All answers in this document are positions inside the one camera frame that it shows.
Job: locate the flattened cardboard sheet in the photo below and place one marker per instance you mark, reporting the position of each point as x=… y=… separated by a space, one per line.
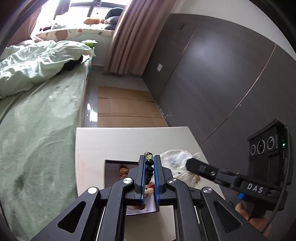
x=124 y=109

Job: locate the dark grey cushion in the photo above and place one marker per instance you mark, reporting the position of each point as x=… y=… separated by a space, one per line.
x=112 y=20

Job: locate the green toy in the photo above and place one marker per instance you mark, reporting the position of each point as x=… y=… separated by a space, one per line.
x=90 y=43

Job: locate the small gold earrings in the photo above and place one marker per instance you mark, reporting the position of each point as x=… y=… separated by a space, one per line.
x=197 y=178

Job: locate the clear plastic bag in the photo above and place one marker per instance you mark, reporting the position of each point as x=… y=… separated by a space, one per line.
x=173 y=158

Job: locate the pink curtain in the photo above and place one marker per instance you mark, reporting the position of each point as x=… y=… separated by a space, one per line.
x=129 y=37

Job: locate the hanging dark clothes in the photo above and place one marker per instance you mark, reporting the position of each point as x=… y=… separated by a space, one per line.
x=62 y=6

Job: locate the orange plush toy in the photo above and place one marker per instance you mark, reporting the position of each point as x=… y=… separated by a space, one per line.
x=93 y=21

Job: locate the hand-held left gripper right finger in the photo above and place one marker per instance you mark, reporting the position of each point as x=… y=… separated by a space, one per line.
x=157 y=180

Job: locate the green bed sheet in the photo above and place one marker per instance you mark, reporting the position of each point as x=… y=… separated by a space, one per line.
x=39 y=143

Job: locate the white wall socket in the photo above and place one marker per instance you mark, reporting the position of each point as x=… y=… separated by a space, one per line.
x=159 y=67

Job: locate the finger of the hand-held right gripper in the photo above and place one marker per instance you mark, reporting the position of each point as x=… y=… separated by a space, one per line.
x=203 y=170

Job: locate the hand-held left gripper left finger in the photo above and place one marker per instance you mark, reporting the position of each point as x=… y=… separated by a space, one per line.
x=141 y=178

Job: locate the person's right hand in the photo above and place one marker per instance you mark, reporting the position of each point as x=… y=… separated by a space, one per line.
x=242 y=209

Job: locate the light green quilt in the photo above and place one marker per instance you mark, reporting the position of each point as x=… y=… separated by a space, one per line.
x=34 y=60

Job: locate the bear print pillow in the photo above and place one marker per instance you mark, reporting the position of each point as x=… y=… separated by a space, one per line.
x=62 y=34

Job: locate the red and white charm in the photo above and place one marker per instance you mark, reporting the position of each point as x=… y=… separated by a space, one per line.
x=149 y=189

